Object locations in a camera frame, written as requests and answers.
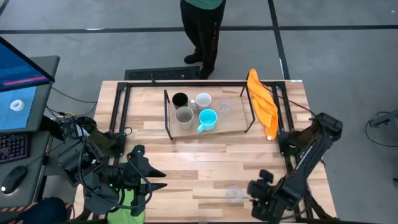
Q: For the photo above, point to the computer monitor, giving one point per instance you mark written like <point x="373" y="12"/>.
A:
<point x="18" y="68"/>

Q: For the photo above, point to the person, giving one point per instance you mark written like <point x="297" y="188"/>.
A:
<point x="203" y="31"/>

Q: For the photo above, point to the grey desk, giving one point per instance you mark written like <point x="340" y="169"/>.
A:
<point x="46" y="68"/>

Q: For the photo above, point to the black computer mouse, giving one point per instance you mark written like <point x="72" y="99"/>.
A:
<point x="12" y="180"/>

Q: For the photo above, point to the beige cup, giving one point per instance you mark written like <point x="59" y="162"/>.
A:
<point x="184" y="116"/>

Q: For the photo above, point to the green cloth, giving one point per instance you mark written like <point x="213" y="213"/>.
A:
<point x="124" y="216"/>

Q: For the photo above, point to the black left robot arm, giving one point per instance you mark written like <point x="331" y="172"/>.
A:
<point x="87" y="161"/>

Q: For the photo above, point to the clear glass mug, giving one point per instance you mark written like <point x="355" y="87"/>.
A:
<point x="224" y="106"/>
<point x="234" y="194"/>

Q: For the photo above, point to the black metal table frame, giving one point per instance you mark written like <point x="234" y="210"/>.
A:
<point x="119" y="102"/>

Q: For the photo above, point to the black cup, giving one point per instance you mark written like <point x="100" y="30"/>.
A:
<point x="180" y="99"/>

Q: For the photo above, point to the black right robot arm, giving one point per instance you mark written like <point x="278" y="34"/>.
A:
<point x="314" y="146"/>

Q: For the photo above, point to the grey white patterned cup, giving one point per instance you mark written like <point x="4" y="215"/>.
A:
<point x="203" y="100"/>

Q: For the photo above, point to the orange cloth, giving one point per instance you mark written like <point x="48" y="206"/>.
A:
<point x="264" y="105"/>

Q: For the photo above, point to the teal mug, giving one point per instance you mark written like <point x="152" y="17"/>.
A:
<point x="207" y="119"/>

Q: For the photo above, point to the white tape roll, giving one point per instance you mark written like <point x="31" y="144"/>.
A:
<point x="17" y="105"/>

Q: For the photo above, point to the black floor vent grille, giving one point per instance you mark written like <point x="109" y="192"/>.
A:
<point x="161" y="73"/>

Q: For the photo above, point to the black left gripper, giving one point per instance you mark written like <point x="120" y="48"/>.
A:
<point x="136" y="174"/>

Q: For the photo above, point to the backlit keyboard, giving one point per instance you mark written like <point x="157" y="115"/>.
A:
<point x="12" y="147"/>

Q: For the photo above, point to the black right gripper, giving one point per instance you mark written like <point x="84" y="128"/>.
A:
<point x="267" y="199"/>

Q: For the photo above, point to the dark blue seat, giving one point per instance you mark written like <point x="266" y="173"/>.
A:
<point x="43" y="211"/>

